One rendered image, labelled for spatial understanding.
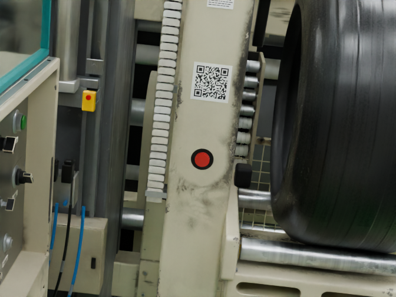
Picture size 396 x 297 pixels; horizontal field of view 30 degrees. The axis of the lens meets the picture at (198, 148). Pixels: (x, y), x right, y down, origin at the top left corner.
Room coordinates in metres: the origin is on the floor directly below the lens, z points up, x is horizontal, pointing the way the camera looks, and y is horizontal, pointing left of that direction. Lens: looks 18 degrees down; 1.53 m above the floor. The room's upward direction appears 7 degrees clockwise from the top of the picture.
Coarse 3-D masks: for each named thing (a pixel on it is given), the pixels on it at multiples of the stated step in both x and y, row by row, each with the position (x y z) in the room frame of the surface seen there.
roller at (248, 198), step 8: (240, 192) 1.63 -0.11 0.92; (248, 192) 1.63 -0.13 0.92; (256, 192) 1.64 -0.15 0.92; (264, 192) 1.64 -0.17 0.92; (240, 200) 1.62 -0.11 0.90; (248, 200) 1.62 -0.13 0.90; (256, 200) 1.62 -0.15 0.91; (264, 200) 1.62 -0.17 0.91; (248, 208) 1.63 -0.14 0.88; (256, 208) 1.63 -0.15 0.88; (264, 208) 1.62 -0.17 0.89
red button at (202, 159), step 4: (200, 152) 1.42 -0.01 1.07; (196, 156) 1.42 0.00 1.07; (200, 156) 1.41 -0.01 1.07; (204, 156) 1.41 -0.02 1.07; (208, 156) 1.42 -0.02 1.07; (196, 160) 1.41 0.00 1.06; (200, 160) 1.41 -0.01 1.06; (204, 160) 1.41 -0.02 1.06; (208, 160) 1.41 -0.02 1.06; (200, 164) 1.41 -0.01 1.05; (204, 164) 1.41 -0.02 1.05
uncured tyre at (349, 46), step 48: (336, 0) 1.34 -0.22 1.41; (384, 0) 1.34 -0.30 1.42; (288, 48) 1.69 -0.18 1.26; (336, 48) 1.27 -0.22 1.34; (384, 48) 1.27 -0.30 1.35; (288, 96) 1.75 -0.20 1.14; (336, 96) 1.23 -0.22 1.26; (384, 96) 1.23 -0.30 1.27; (288, 144) 1.71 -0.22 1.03; (336, 144) 1.22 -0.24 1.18; (384, 144) 1.21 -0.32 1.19; (288, 192) 1.29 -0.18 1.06; (336, 192) 1.23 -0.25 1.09; (384, 192) 1.23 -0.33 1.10; (336, 240) 1.31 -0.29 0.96; (384, 240) 1.29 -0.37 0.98
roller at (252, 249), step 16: (256, 240) 1.36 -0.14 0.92; (272, 240) 1.37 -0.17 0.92; (240, 256) 1.34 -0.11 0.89; (256, 256) 1.34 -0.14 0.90; (272, 256) 1.34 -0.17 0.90; (288, 256) 1.34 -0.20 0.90; (304, 256) 1.34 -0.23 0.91; (320, 256) 1.34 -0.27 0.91; (336, 256) 1.35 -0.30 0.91; (352, 256) 1.35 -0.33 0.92; (368, 256) 1.35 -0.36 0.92; (384, 256) 1.36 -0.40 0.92; (368, 272) 1.35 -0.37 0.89; (384, 272) 1.34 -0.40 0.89
